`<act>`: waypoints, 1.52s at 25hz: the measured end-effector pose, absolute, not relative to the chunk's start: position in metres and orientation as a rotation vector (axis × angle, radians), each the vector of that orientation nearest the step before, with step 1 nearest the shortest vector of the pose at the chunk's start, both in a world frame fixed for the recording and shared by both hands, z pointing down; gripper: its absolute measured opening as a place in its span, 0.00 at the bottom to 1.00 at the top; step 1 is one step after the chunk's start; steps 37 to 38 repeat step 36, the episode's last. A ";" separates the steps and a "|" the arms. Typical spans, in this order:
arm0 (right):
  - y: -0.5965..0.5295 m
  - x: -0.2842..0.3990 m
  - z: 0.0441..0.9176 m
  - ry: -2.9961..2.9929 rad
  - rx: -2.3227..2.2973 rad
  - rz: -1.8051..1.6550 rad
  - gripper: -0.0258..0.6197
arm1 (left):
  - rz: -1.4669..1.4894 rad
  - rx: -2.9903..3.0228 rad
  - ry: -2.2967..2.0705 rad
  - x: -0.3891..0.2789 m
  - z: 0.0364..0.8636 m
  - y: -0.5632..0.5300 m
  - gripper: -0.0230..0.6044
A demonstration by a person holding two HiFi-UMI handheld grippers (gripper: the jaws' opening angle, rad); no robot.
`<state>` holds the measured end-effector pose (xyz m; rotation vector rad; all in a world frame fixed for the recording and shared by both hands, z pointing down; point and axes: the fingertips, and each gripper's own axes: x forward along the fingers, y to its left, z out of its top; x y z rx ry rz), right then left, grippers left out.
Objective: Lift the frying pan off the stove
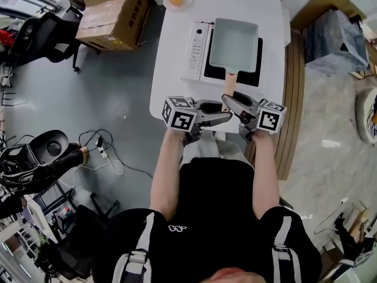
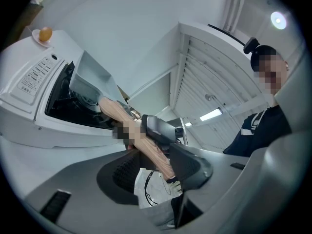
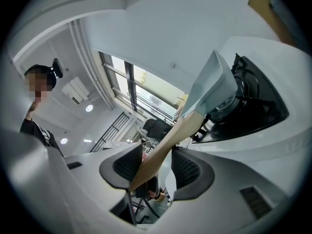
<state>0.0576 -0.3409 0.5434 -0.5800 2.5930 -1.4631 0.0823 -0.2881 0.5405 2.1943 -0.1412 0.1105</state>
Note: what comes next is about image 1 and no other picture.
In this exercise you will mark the white power strip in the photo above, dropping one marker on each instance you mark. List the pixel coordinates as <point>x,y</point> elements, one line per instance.
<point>103,149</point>

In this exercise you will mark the white square frying pan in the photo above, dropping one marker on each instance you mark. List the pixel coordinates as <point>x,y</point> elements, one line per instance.
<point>232,44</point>

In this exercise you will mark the grey plastic wrapped box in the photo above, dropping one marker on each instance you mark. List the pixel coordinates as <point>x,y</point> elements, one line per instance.
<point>335,46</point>

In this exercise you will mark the brown wooden board stack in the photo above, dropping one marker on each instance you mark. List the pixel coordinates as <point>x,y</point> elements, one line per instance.
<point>293,105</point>

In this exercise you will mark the person's black t-shirt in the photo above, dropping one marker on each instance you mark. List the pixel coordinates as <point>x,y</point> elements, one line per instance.
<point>218,217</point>

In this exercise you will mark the small white plate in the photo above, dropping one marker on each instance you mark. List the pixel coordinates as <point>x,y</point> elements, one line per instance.
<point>188,0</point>

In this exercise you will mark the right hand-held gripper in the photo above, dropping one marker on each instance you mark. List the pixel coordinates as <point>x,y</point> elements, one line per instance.
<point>269,118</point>

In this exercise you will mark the large cardboard box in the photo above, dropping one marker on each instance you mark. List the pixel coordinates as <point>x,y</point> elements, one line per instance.
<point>115,13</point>

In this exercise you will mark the person's left forearm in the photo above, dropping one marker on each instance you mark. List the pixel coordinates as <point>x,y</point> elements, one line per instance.
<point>169,169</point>

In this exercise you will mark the person's right forearm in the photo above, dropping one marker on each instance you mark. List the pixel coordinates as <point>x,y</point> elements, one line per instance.
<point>266,172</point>

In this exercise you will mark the black office chair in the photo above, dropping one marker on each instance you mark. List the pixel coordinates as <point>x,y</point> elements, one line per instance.
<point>44,37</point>

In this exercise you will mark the black robot head shell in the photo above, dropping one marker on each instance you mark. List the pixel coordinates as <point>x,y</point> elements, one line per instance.
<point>32,155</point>

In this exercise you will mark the striped round cushion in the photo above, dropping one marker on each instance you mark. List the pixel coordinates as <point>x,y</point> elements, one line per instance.
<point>368,113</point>

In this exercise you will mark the white paper scrap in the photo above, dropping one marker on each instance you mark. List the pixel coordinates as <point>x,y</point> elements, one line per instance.
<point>330,143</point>

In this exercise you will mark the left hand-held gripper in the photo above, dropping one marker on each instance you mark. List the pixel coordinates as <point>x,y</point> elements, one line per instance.
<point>179,115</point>

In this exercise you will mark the open cardboard box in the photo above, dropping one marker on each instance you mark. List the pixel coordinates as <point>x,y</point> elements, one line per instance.
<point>315,7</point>

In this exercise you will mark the white induction stove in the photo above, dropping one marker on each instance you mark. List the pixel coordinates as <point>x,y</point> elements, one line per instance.
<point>196,50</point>

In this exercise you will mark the red cap bottle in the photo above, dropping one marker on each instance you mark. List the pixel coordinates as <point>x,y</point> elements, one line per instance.
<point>65,212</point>

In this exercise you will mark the black swivel chair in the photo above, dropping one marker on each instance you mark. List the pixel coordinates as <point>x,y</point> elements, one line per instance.
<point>82,234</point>

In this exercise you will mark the person's grey trousers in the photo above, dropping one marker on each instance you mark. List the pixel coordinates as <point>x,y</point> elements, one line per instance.
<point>212,146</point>

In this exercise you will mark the red object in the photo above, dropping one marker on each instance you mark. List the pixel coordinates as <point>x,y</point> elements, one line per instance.
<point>6,37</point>

